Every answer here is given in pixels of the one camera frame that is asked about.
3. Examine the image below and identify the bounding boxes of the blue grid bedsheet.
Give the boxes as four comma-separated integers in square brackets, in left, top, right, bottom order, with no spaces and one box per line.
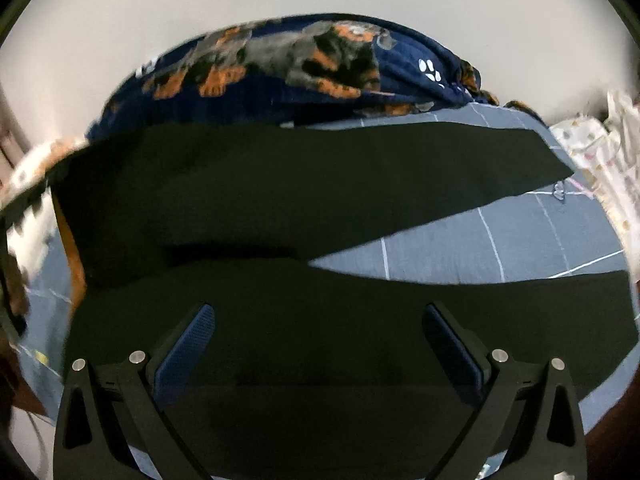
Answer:
[14,102,634,480]

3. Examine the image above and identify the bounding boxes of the navy dog print blanket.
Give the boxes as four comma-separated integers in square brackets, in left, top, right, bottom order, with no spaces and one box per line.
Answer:
[87,13,498,142]

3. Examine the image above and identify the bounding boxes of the white floral cloth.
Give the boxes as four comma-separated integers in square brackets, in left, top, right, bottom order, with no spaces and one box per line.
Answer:
[550,91,639,281]

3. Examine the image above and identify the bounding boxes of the white leaf print pillow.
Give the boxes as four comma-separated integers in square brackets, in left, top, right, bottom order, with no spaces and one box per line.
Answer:
[0,136,91,331]

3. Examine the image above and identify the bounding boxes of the black pants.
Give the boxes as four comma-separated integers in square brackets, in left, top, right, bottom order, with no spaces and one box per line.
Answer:
[48,120,634,480]

